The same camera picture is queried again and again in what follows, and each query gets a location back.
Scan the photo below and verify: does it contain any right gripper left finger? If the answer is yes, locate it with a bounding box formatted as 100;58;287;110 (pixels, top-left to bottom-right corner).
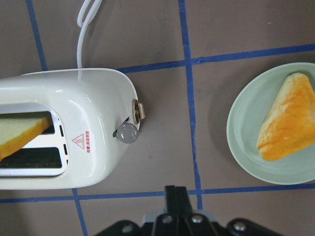
164;185;179;236

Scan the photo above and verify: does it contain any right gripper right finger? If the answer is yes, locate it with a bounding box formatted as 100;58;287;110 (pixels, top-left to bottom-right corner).
175;186;192;236

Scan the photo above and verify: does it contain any white toaster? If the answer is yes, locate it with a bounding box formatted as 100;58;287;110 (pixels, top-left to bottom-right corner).
0;68;143;190

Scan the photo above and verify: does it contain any toast slice in toaster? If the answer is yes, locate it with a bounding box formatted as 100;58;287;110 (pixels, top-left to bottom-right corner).
0;112;53;159

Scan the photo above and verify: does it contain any green plate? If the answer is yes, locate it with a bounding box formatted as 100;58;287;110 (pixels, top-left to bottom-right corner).
226;62;315;185

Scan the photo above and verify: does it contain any triangular orange bread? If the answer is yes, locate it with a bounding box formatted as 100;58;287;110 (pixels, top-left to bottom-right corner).
256;72;315;161

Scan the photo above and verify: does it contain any white toaster power cord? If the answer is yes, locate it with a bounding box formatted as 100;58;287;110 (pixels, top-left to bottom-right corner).
76;0;103;70

